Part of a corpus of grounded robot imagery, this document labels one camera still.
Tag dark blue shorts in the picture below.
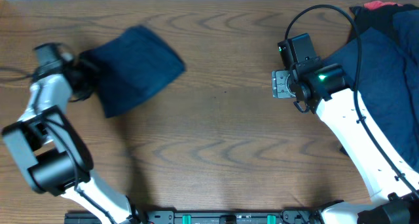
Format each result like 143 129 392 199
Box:
81 26 185 118

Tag black garment in pile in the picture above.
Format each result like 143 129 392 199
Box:
350 4 418 44

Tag blue garment at right edge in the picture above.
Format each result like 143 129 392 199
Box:
392 9 419 97

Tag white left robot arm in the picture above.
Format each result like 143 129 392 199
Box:
1 57 147 223

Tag dark blue garment in pile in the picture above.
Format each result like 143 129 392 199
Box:
322 26 419 172

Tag red garment in pile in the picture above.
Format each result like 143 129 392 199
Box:
363 1 403 10

